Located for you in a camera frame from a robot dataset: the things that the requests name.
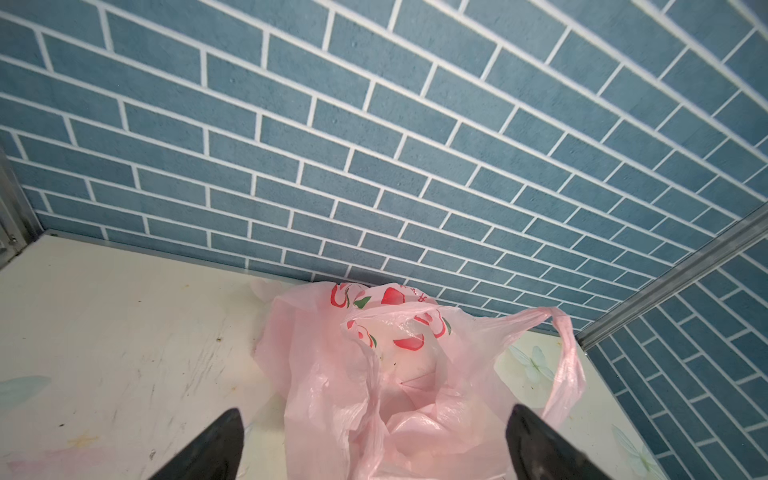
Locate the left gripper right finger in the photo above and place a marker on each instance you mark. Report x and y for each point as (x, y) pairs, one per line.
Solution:
(537, 451)

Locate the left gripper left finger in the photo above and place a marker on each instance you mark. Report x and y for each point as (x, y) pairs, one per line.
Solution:
(214, 454)

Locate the pink plastic bag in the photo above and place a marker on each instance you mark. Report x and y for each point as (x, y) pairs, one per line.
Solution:
(385, 383)

